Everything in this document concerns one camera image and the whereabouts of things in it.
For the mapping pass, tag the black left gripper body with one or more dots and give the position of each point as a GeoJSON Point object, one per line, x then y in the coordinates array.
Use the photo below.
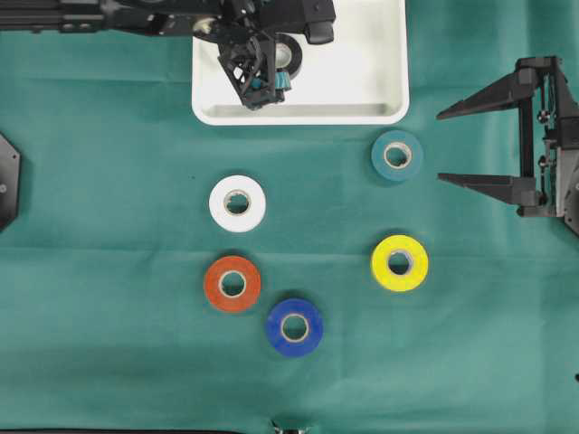
{"type": "Point", "coordinates": [247, 52]}

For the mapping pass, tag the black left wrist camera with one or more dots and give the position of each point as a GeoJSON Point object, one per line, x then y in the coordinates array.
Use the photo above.
{"type": "Point", "coordinates": [312, 18]}

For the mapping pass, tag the white plastic tray case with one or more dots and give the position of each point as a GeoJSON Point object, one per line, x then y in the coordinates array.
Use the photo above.
{"type": "Point", "coordinates": [361, 78]}

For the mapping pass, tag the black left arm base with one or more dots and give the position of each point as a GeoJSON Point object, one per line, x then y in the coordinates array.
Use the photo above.
{"type": "Point", "coordinates": [10, 167]}

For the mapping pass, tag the yellow tape roll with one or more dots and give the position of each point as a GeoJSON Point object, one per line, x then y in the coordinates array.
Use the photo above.
{"type": "Point", "coordinates": [412, 250]}

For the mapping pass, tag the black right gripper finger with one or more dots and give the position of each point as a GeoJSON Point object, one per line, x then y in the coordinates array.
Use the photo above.
{"type": "Point", "coordinates": [505, 93]}
{"type": "Point", "coordinates": [513, 190]}

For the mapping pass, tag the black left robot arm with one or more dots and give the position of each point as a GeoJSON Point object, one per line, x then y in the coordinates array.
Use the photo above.
{"type": "Point", "coordinates": [146, 18]}

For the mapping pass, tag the green table cloth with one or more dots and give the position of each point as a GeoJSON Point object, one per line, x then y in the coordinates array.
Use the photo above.
{"type": "Point", "coordinates": [104, 319]}

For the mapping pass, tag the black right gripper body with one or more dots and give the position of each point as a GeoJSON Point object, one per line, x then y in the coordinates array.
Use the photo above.
{"type": "Point", "coordinates": [552, 104]}

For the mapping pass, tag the white tape roll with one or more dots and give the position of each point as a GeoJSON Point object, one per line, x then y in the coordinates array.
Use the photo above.
{"type": "Point", "coordinates": [228, 187]}

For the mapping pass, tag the red tape roll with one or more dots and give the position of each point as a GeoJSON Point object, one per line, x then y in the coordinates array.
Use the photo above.
{"type": "Point", "coordinates": [213, 280]}

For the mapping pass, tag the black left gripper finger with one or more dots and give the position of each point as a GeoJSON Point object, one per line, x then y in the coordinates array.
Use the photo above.
{"type": "Point", "coordinates": [282, 80]}

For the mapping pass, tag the blue tape roll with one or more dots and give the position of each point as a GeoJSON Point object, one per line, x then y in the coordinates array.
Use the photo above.
{"type": "Point", "coordinates": [308, 313]}

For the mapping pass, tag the black bottom edge clamp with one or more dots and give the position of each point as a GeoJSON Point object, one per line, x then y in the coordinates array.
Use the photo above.
{"type": "Point", "coordinates": [279, 428]}

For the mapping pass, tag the black tape roll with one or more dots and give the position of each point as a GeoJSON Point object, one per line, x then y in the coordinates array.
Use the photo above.
{"type": "Point", "coordinates": [288, 55]}

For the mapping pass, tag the teal tape roll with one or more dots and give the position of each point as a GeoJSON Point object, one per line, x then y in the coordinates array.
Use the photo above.
{"type": "Point", "coordinates": [397, 156]}

